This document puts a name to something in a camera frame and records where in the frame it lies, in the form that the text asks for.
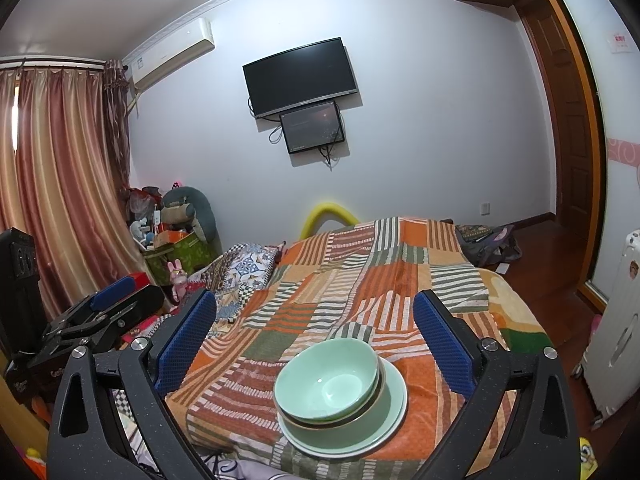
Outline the mint green plate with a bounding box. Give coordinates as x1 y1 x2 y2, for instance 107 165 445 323
278 359 408 460

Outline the pink beige bowl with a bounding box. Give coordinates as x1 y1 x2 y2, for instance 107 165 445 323
274 358 386 430

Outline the mint green bowl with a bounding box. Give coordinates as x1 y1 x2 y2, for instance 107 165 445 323
273 338 378 420

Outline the pink rabbit toy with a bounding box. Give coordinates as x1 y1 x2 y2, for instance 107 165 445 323
167 259 189 304

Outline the green storage box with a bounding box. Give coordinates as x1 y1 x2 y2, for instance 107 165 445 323
143 233 216 286

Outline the grey plush toy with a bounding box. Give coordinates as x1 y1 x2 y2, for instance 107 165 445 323
160 186 217 245

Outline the patterned geometric quilt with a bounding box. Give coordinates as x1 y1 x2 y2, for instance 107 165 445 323
127 243 285 382

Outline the dark backpack on floor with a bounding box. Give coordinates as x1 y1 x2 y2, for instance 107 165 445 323
445 219 522 268

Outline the striped brown curtain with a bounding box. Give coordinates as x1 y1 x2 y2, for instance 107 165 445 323
1 60 144 318

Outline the orange striped patchwork blanket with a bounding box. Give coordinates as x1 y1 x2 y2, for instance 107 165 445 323
166 217 550 479

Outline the white air conditioner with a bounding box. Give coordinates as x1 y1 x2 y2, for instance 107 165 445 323
125 18 215 96

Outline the brown wooden door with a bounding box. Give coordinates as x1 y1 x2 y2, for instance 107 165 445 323
514 0 609 281

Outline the small black wall monitor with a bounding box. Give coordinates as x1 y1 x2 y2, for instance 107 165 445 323
280 101 345 154

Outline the black wall television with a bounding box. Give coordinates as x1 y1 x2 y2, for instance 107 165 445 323
243 37 358 118

